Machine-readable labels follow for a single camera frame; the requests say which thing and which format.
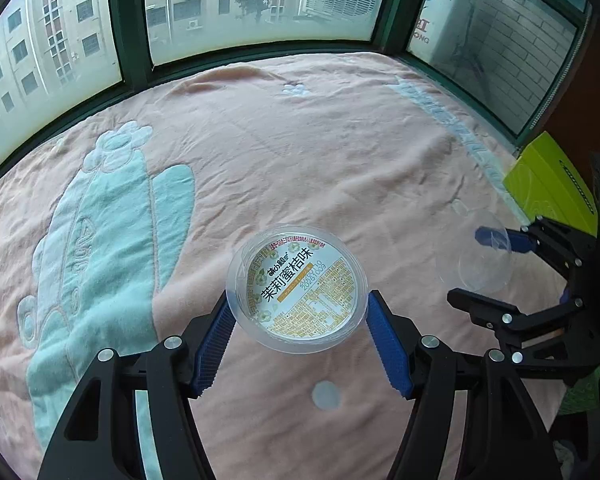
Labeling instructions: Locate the green window frame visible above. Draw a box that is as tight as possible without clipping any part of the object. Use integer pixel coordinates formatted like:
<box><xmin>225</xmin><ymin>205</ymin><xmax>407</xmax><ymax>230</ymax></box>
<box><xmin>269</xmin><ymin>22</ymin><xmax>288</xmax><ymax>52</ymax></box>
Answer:
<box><xmin>0</xmin><ymin>0</ymin><xmax>596</xmax><ymax>201</ymax></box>

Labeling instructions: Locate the beige apartment building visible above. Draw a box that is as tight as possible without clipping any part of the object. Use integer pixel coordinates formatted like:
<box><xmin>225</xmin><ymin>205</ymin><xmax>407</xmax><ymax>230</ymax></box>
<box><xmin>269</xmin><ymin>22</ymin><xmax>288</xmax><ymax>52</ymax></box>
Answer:
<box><xmin>0</xmin><ymin>0</ymin><xmax>243</xmax><ymax>176</ymax></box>

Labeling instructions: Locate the clear plastic cup printed lid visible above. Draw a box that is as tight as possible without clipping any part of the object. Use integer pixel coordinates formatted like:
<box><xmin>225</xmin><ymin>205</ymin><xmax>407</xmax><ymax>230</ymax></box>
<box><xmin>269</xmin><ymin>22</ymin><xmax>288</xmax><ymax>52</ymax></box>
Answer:
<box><xmin>226</xmin><ymin>224</ymin><xmax>371</xmax><ymax>353</ymax></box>

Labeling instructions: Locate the brown wooden wardrobe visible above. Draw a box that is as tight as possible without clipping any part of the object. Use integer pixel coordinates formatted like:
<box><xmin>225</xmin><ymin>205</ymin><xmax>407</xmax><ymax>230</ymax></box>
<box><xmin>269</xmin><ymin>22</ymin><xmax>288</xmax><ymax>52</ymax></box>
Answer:
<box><xmin>545</xmin><ymin>5</ymin><xmax>600</xmax><ymax>161</ymax></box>

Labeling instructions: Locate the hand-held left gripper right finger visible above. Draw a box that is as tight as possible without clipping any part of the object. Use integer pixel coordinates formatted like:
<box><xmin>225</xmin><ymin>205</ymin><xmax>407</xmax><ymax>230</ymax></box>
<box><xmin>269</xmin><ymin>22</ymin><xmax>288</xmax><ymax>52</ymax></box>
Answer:
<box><xmin>366</xmin><ymin>290</ymin><xmax>566</xmax><ymax>480</ymax></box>

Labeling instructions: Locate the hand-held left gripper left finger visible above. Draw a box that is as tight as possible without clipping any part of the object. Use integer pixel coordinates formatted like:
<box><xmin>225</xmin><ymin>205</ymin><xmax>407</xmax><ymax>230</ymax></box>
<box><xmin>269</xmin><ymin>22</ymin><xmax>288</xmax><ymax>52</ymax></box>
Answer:
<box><xmin>37</xmin><ymin>290</ymin><xmax>238</xmax><ymax>480</ymax></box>

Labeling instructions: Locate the yellow-green cardboard box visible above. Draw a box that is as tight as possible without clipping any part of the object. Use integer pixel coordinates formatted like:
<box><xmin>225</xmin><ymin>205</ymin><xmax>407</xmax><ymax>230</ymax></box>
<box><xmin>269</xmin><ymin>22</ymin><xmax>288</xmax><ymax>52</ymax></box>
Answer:
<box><xmin>502</xmin><ymin>131</ymin><xmax>598</xmax><ymax>236</ymax></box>

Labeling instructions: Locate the clear round plastic lid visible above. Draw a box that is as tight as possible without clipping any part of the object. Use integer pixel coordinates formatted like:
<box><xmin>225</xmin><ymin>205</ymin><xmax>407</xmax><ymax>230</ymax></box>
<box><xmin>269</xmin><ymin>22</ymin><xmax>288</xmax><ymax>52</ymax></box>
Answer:
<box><xmin>436</xmin><ymin>210</ymin><xmax>513</xmax><ymax>293</ymax></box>

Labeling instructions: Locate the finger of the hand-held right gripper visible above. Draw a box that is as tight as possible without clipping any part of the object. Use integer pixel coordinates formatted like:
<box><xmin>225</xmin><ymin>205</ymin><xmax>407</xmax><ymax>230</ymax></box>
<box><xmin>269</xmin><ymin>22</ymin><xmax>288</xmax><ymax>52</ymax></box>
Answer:
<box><xmin>475</xmin><ymin>216</ymin><xmax>599</xmax><ymax>282</ymax></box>
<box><xmin>447</xmin><ymin>287</ymin><xmax>589</xmax><ymax>362</ymax></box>

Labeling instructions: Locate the green plastic basket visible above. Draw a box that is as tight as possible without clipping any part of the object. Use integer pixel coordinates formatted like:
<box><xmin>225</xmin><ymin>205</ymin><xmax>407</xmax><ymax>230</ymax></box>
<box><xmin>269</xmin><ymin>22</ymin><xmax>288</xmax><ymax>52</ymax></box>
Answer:
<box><xmin>557</xmin><ymin>366</ymin><xmax>600</xmax><ymax>416</ymax></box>

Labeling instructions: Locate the pink blanket with teal print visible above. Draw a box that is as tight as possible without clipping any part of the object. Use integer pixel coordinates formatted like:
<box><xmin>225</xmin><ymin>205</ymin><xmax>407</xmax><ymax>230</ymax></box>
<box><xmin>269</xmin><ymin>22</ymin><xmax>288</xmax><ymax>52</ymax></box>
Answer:
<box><xmin>0</xmin><ymin>50</ymin><xmax>581</xmax><ymax>480</ymax></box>

